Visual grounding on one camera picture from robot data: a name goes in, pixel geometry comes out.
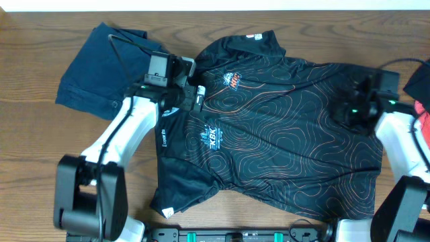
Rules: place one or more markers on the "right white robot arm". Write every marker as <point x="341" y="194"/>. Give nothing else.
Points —
<point x="374" y="108"/>

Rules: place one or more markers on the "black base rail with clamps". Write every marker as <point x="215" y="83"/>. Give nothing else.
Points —
<point x="235" y="236"/>

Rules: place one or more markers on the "black jersey with orange lines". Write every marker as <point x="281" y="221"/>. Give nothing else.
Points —
<point x="265" y="130"/>

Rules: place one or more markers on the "red garment at table edge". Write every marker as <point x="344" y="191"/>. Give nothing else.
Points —
<point x="424" y="120"/>

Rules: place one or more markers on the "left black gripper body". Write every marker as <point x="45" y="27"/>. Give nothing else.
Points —
<point x="196" y="99"/>

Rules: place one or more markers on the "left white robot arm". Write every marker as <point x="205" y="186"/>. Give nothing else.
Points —
<point x="90" y="199"/>

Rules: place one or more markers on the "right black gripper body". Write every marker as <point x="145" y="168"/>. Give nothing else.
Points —
<point x="351" y="115"/>

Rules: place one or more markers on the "black garment at table edge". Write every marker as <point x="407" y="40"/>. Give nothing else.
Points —
<point x="418" y="85"/>

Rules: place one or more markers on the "folded navy blue trousers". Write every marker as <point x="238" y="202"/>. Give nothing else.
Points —
<point x="110" y="60"/>

